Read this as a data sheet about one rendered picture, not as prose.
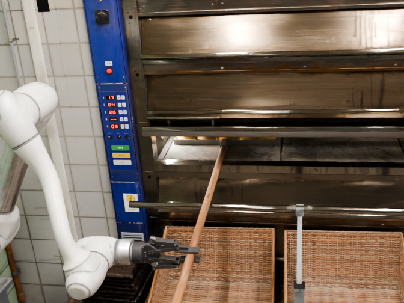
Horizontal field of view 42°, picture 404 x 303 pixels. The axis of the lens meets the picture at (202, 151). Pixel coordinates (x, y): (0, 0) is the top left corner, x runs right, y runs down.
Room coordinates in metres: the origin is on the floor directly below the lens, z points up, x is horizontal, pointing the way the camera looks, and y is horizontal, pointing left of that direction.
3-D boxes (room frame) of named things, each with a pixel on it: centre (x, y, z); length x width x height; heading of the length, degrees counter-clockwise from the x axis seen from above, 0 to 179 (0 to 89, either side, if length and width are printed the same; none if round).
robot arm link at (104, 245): (1.60, 0.40, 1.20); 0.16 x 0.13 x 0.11; 80
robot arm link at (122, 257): (1.60, 0.29, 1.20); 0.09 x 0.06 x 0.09; 170
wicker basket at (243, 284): (2.04, -0.02, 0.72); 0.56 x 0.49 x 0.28; 81
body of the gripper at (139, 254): (1.58, 0.22, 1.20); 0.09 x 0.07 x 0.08; 80
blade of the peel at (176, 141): (2.71, -0.16, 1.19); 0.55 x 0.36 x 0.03; 79
